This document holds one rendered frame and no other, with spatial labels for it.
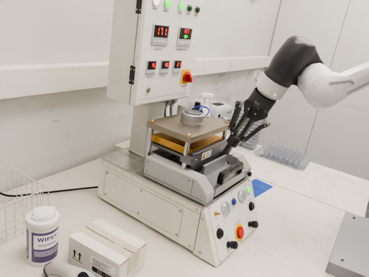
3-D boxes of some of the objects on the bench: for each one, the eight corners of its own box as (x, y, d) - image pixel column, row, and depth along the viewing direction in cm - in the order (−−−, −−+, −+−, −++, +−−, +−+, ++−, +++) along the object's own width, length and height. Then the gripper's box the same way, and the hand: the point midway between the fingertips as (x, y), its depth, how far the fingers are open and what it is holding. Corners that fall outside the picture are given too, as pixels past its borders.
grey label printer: (183, 123, 223) (188, 98, 218) (201, 119, 239) (205, 95, 233) (214, 135, 210) (219, 109, 204) (230, 129, 225) (236, 105, 220)
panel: (219, 264, 105) (207, 206, 103) (257, 225, 129) (248, 178, 127) (224, 265, 104) (212, 206, 102) (262, 225, 128) (253, 177, 126)
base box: (96, 198, 130) (99, 158, 125) (158, 171, 160) (163, 138, 155) (215, 268, 104) (226, 220, 98) (262, 220, 134) (273, 182, 128)
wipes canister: (18, 257, 96) (18, 211, 91) (45, 243, 103) (46, 199, 98) (38, 272, 92) (39, 225, 87) (65, 256, 99) (66, 211, 94)
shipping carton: (66, 261, 97) (67, 235, 94) (99, 241, 107) (101, 216, 104) (114, 294, 88) (117, 266, 85) (145, 268, 99) (149, 243, 96)
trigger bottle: (196, 134, 207) (203, 94, 198) (192, 129, 214) (199, 90, 205) (210, 134, 209) (217, 95, 201) (205, 130, 216) (212, 92, 208)
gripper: (244, 81, 100) (205, 142, 112) (279, 108, 96) (235, 168, 107) (254, 80, 106) (216, 137, 118) (288, 105, 102) (245, 162, 113)
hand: (230, 144), depth 111 cm, fingers closed
